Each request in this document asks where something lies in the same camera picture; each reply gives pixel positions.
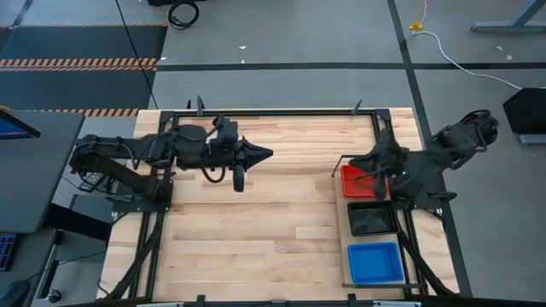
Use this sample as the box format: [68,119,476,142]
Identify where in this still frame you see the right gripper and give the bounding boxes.
[348,127,409,201]

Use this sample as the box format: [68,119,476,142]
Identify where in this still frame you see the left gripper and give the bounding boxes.
[204,136,274,193]

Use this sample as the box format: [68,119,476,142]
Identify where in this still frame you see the red plastic basket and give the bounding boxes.
[340,164,389,200]

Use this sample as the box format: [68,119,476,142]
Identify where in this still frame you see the black plastic basket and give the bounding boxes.
[346,200,401,237]

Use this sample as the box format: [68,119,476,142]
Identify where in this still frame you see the blue plastic basket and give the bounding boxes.
[346,241,405,286]

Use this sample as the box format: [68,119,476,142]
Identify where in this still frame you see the grey metal foot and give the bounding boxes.
[518,133,546,147]

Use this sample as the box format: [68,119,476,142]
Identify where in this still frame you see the black power device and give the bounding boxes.
[78,170,107,194]

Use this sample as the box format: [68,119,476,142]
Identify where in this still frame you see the black box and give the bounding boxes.
[502,87,546,136]

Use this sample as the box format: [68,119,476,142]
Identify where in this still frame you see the grey table leg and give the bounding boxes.
[470,0,546,34]

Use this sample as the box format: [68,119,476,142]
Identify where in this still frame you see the black hazard-striped floor mat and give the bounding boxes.
[0,23,169,119]

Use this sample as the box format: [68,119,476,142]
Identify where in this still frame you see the grey desk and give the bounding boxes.
[0,109,86,235]

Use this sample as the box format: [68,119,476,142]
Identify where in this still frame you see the monitor with blue screen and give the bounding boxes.
[0,108,42,141]

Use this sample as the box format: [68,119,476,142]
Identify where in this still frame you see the black keyboard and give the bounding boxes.
[0,233,19,273]

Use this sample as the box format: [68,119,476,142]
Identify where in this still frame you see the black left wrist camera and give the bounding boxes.
[212,115,240,147]

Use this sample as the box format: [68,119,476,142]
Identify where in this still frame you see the black table frame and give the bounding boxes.
[100,96,462,307]

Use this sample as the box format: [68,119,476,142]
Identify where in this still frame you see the white floor cable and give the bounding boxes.
[411,29,546,91]

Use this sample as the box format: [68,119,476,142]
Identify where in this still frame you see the long black floor cable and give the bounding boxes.
[113,0,160,110]

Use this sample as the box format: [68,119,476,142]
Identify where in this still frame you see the coiled black cable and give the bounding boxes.
[167,0,200,31]

